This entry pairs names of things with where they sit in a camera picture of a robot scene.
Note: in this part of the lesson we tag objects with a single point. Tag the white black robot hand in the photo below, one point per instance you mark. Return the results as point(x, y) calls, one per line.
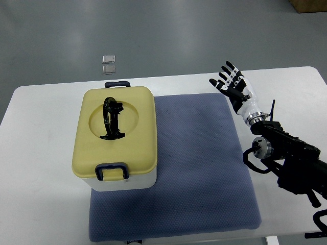
point(235, 86)

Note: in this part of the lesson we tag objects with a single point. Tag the yellow box lid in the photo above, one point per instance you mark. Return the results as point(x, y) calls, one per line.
point(116, 135)

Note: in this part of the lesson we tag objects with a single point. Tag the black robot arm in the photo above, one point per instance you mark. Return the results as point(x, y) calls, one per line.
point(295, 162)

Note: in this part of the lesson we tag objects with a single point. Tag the brown cardboard box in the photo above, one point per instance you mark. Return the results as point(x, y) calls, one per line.
point(309, 6)

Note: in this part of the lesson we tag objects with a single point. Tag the white storage box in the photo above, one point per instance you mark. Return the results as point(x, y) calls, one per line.
point(113, 181)

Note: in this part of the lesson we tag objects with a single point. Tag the blue grey cushion mat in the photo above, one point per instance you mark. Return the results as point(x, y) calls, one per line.
point(202, 184)

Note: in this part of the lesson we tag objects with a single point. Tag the lower silver floor plate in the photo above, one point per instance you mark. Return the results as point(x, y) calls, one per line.
point(108, 69)

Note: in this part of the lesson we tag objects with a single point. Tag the silver floor plate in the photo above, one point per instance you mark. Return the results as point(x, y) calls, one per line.
point(108, 59)
point(108, 69)

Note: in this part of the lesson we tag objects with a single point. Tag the upper silver floor plate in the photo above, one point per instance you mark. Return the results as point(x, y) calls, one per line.
point(108, 59)

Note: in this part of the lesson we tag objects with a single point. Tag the black table control panel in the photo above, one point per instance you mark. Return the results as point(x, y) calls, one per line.
point(315, 235)

